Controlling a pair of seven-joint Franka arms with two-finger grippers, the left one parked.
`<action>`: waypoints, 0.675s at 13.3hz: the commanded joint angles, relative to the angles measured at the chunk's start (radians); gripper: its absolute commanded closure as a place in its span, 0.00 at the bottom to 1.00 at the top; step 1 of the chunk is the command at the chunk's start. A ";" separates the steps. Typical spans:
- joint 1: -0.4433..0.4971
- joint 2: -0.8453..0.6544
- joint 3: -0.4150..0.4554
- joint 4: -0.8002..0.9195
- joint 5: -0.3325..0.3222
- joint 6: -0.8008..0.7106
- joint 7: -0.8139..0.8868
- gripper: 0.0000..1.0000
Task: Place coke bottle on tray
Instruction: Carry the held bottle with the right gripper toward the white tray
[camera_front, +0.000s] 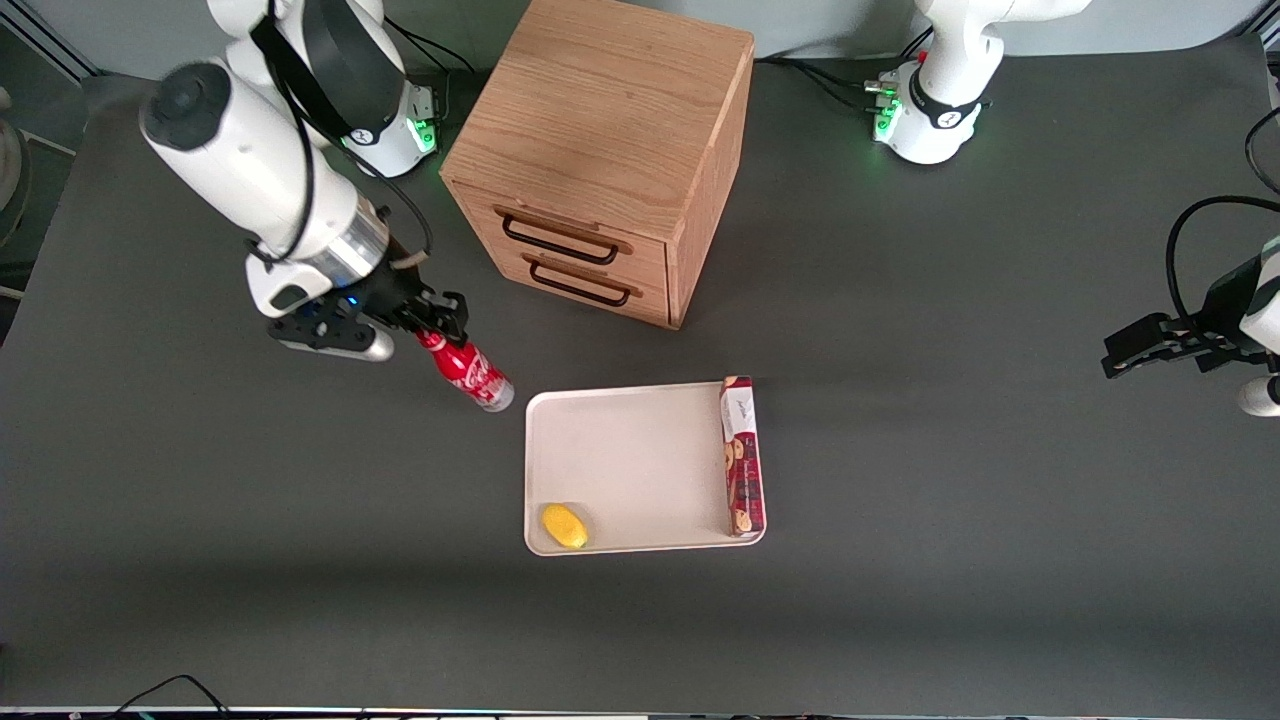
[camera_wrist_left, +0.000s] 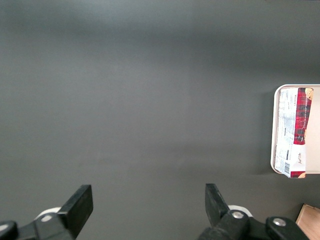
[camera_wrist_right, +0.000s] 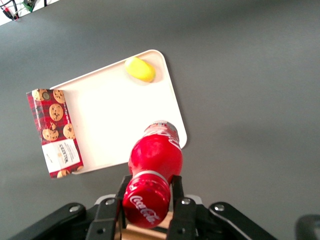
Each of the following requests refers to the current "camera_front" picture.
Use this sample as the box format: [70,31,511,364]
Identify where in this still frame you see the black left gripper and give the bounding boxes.
[1102,255,1273,379]

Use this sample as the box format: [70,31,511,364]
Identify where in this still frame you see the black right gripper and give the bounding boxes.
[340,238,471,343]

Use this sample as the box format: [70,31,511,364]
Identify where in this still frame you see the red coke bottle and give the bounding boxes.
[415,328,516,414]

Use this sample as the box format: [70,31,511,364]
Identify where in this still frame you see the white plastic tray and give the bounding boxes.
[524,381,768,557]

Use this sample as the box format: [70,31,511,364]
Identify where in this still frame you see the dark grey table mat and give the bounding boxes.
[0,35,1280,713]

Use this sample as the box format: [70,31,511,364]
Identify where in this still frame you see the yellow lemon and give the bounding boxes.
[541,503,589,550]

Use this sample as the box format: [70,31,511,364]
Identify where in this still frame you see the wooden drawer cabinet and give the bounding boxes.
[440,0,756,331]

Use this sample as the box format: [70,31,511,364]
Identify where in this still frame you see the red cookie box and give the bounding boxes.
[720,375,767,539]

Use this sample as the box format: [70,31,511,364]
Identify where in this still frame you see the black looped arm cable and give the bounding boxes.
[1165,195,1280,331]

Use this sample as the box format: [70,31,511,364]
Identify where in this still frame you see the black wire drawer handle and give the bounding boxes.
[500,213,621,267]
[528,262,633,308]

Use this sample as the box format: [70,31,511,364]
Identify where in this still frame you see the black curved cable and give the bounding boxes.
[1245,105,1280,196]

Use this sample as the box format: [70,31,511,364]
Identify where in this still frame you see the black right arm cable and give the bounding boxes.
[248,0,435,273]

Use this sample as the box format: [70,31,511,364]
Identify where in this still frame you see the black right base cables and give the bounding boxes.
[385,18,473,131]

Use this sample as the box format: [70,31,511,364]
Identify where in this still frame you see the black base cables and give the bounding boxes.
[755,30,931,113]
[385,18,473,131]

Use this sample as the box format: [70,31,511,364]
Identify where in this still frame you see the black thin floor cable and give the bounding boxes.
[100,675,233,719]

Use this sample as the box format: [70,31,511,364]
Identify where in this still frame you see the black left base cables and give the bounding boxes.
[755,30,931,113]

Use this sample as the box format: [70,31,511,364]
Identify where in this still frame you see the aluminium frame rail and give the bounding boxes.
[0,18,103,79]

